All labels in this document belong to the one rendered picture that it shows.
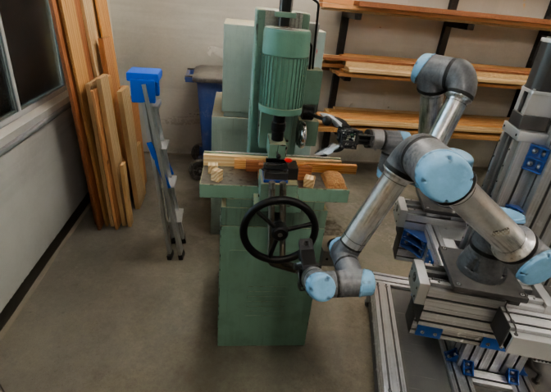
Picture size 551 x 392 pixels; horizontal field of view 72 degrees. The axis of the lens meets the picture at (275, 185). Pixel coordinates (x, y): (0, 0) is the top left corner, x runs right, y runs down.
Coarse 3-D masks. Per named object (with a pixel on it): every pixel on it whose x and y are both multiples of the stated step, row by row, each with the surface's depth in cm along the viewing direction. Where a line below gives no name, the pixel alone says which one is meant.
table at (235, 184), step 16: (208, 176) 152; (224, 176) 153; (240, 176) 154; (256, 176) 156; (320, 176) 161; (208, 192) 148; (224, 192) 148; (240, 192) 149; (256, 192) 149; (304, 192) 151; (320, 192) 152; (336, 192) 152; (288, 208) 143
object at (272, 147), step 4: (268, 136) 161; (268, 140) 159; (272, 140) 157; (284, 140) 158; (268, 144) 158; (272, 144) 153; (276, 144) 153; (280, 144) 154; (284, 144) 154; (268, 148) 157; (272, 148) 154; (276, 148) 154; (280, 148) 154; (284, 148) 154; (268, 152) 156; (272, 152) 154; (280, 152) 155; (284, 152) 155; (268, 156) 156; (272, 156) 155; (284, 156) 156
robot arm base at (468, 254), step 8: (472, 248) 121; (464, 256) 124; (472, 256) 121; (480, 256) 119; (488, 256) 117; (464, 264) 123; (472, 264) 121; (480, 264) 119; (488, 264) 118; (496, 264) 117; (464, 272) 123; (472, 272) 120; (480, 272) 119; (488, 272) 118; (496, 272) 118; (504, 272) 121; (480, 280) 119; (488, 280) 119; (496, 280) 118; (504, 280) 120
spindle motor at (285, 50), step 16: (272, 32) 132; (288, 32) 131; (304, 32) 133; (272, 48) 134; (288, 48) 133; (304, 48) 136; (272, 64) 137; (288, 64) 136; (304, 64) 140; (272, 80) 139; (288, 80) 138; (304, 80) 144; (272, 96) 142; (288, 96) 141; (272, 112) 144; (288, 112) 144
